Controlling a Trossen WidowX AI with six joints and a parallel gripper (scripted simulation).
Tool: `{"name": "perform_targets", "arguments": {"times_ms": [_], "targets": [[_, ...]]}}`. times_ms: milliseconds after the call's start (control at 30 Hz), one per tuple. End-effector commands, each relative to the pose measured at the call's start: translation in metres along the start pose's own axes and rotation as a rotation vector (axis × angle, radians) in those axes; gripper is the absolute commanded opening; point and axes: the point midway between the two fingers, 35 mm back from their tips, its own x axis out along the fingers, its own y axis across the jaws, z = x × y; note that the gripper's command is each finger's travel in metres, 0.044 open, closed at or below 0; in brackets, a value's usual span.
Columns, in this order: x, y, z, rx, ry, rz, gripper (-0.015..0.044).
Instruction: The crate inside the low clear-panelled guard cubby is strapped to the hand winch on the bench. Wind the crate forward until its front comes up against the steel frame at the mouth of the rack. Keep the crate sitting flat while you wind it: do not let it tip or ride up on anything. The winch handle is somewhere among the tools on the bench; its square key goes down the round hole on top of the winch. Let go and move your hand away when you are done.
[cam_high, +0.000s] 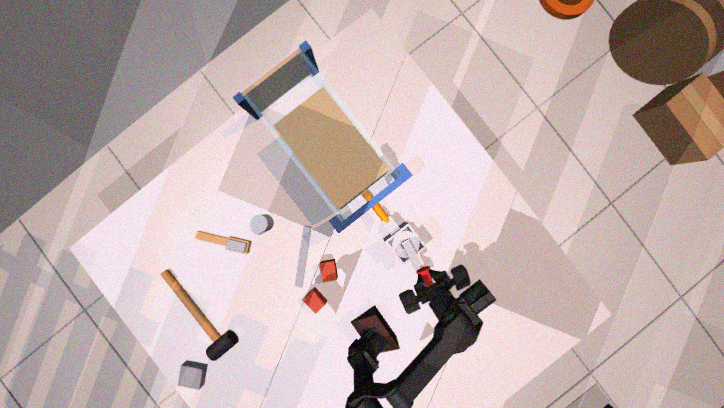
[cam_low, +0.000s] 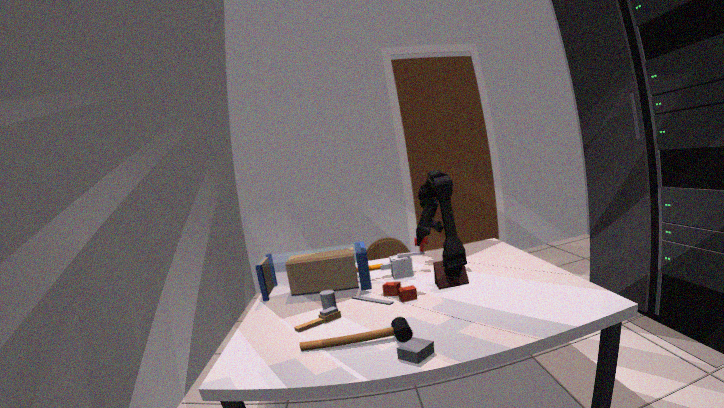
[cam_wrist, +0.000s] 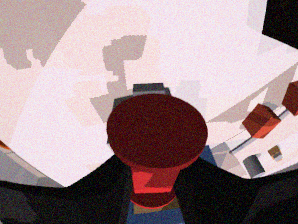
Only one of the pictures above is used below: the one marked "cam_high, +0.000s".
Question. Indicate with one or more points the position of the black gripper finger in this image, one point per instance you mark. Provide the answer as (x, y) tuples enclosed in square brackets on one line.
[(420, 283), (436, 274)]

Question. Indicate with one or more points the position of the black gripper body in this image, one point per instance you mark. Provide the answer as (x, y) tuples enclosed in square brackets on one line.
[(436, 293)]

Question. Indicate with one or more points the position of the grey cylinder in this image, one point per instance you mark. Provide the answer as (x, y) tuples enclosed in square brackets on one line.
[(261, 223)]

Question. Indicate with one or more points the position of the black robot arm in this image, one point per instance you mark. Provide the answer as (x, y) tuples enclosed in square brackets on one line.
[(457, 329)]

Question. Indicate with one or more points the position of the wooden-handled mallet with black head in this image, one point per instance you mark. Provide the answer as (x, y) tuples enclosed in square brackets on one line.
[(221, 344)]

